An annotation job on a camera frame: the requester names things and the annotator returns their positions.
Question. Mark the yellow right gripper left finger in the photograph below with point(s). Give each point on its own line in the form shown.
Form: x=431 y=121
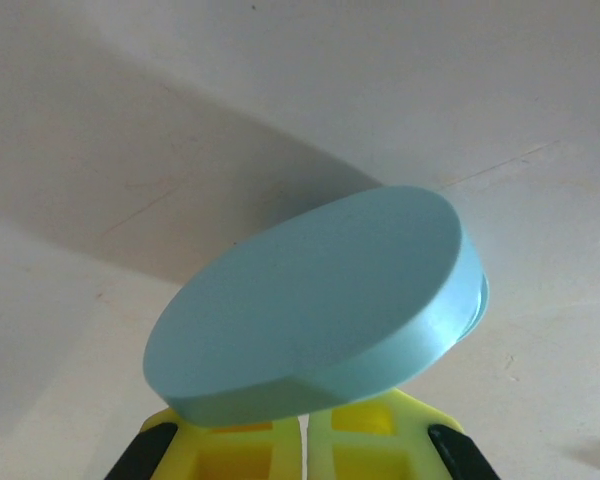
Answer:
x=230 y=455

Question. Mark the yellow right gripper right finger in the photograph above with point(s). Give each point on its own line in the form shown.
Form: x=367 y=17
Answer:
x=380 y=450

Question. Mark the blue oval earbud charging case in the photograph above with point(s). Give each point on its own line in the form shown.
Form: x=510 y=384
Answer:
x=310 y=300

